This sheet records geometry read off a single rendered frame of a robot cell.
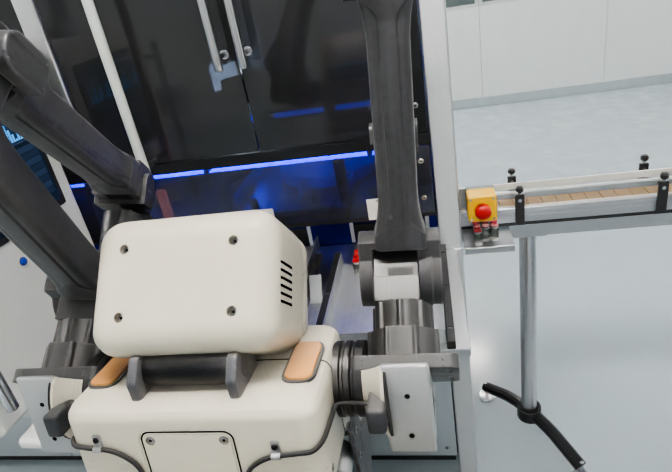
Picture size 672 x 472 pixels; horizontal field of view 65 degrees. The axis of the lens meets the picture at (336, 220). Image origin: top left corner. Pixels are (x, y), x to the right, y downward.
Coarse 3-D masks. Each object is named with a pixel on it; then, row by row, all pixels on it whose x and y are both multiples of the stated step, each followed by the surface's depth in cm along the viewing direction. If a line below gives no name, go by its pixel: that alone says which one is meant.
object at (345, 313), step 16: (336, 272) 133; (352, 272) 138; (336, 288) 131; (352, 288) 132; (336, 304) 127; (352, 304) 125; (336, 320) 121; (352, 320) 120; (368, 320) 119; (352, 336) 111
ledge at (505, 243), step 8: (464, 232) 148; (504, 232) 145; (464, 240) 144; (472, 240) 144; (504, 240) 141; (512, 240) 140; (464, 248) 143; (472, 248) 140; (480, 248) 140; (488, 248) 139; (496, 248) 139; (504, 248) 139; (512, 248) 138
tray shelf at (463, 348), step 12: (324, 252) 151; (348, 252) 149; (456, 252) 139; (324, 264) 145; (456, 264) 134; (324, 276) 139; (456, 276) 129; (324, 288) 134; (456, 288) 125; (456, 300) 121; (456, 312) 117; (456, 324) 113; (456, 336) 109; (468, 336) 109; (444, 348) 107; (456, 348) 106; (468, 348) 106
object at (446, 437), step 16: (448, 384) 162; (448, 400) 165; (448, 416) 168; (16, 432) 201; (448, 432) 171; (0, 448) 207; (16, 448) 205; (32, 448) 204; (384, 448) 178; (448, 448) 174
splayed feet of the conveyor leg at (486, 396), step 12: (492, 384) 201; (480, 396) 207; (492, 396) 206; (504, 396) 192; (516, 396) 189; (540, 408) 182; (528, 420) 181; (540, 420) 178; (552, 432) 175; (564, 444) 172; (564, 456) 172; (576, 456) 169; (576, 468) 168
